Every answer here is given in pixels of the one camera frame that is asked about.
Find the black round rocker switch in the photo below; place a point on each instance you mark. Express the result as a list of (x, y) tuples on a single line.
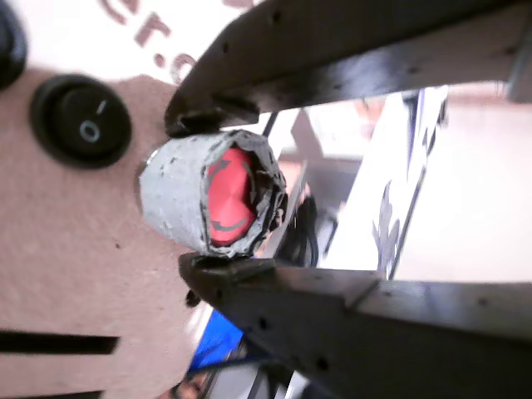
[(83, 120), (8, 41)]

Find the wooden rover chassis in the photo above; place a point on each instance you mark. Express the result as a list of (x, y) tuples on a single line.
[(62, 249)]

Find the red button with grey tape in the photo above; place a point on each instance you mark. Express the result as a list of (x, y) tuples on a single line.
[(226, 199)]

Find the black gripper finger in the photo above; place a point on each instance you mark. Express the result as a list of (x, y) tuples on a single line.
[(374, 332), (332, 45)]

